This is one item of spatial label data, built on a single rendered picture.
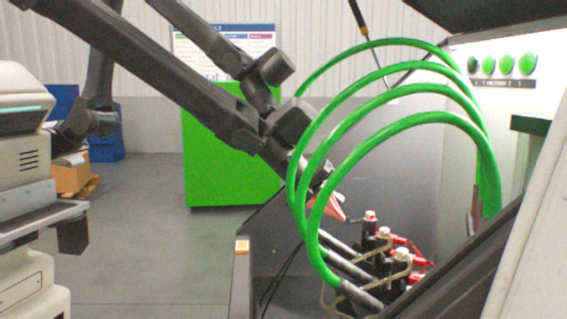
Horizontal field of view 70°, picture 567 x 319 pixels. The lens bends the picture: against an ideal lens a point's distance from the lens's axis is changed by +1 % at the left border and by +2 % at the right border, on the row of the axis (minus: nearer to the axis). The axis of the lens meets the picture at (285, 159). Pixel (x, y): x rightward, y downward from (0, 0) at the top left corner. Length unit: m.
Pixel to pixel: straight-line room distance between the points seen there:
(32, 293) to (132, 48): 0.78
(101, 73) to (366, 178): 0.74
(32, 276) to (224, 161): 2.95
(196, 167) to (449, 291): 3.69
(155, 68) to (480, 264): 0.50
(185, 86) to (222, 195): 3.46
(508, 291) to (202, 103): 0.48
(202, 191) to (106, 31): 3.49
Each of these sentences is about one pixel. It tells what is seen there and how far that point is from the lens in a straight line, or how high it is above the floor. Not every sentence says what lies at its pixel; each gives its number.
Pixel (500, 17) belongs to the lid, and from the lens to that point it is 0.96.
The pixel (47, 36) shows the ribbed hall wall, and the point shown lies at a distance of 8.26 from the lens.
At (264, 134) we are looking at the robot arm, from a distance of 0.69.
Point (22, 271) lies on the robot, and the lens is 1.21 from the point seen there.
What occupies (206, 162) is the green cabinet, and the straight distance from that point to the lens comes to 4.00.
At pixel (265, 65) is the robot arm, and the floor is 1.38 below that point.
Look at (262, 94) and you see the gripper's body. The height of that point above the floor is 1.32.
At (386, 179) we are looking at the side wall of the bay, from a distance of 1.08.
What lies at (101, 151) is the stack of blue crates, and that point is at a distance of 7.00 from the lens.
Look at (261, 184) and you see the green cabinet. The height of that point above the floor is 0.28.
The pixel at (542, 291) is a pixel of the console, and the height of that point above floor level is 1.19.
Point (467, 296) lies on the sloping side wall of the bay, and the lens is 0.44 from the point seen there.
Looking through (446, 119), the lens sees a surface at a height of 1.31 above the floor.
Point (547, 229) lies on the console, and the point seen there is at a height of 1.23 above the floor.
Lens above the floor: 1.36
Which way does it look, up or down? 12 degrees down
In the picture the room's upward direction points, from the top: straight up
